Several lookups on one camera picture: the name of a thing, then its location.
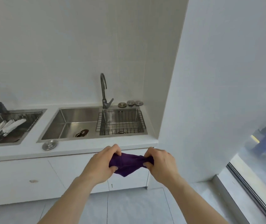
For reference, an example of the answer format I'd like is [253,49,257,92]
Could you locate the person's left hand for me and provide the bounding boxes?
[80,144,122,185]

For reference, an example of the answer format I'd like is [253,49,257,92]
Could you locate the person's right hand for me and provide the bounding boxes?
[143,147,183,185]

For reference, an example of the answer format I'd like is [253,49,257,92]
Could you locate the purple cloth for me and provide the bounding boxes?
[109,152,154,178]

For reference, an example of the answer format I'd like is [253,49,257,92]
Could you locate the person's right forearm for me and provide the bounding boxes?
[163,174,229,224]

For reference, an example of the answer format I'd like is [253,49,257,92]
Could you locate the person's left forearm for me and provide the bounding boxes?
[37,174,96,224]

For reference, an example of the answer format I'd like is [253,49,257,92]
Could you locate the dark drain strainer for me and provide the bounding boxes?
[75,129,90,138]

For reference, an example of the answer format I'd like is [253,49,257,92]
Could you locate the round metal sink strainer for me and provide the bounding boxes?
[42,140,58,151]

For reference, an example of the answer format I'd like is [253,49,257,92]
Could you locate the grey gooseneck faucet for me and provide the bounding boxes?
[100,73,114,110]

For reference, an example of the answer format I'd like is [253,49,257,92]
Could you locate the white base cabinet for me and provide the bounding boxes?
[0,148,156,208]

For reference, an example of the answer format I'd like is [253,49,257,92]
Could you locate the dark stainless steel sink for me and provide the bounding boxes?
[0,109,47,148]

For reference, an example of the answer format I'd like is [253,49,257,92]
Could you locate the white dishes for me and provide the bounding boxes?
[0,118,27,138]

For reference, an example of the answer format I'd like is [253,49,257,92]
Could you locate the black wire sink basket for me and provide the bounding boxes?
[95,109,147,136]

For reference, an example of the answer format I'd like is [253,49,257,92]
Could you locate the glass window with dark frame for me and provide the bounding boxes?
[226,98,266,222]

